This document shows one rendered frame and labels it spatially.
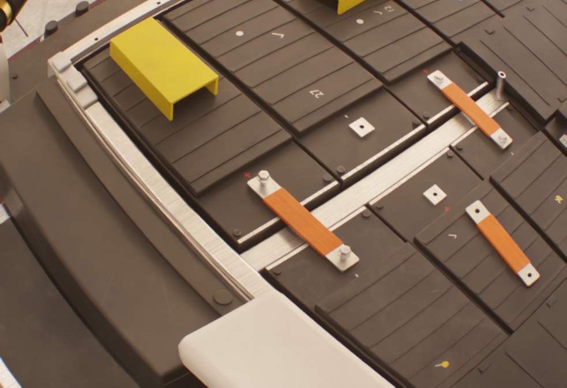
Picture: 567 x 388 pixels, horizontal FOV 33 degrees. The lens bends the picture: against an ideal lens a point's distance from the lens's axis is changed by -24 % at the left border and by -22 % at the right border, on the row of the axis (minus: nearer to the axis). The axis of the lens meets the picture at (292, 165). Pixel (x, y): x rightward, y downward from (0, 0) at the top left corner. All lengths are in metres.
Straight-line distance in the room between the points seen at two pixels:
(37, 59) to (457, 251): 0.75
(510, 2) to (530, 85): 0.21
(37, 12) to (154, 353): 2.24
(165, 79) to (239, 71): 0.11
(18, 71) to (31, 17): 1.52
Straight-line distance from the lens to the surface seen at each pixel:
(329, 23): 1.47
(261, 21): 1.46
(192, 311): 1.04
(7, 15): 0.96
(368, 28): 1.47
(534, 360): 1.16
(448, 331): 1.17
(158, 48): 1.38
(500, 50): 1.50
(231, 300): 1.04
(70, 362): 1.13
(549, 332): 1.19
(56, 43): 1.66
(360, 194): 1.30
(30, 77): 1.61
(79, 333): 1.16
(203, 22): 1.46
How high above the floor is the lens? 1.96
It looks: 48 degrees down
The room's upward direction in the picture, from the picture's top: 6 degrees clockwise
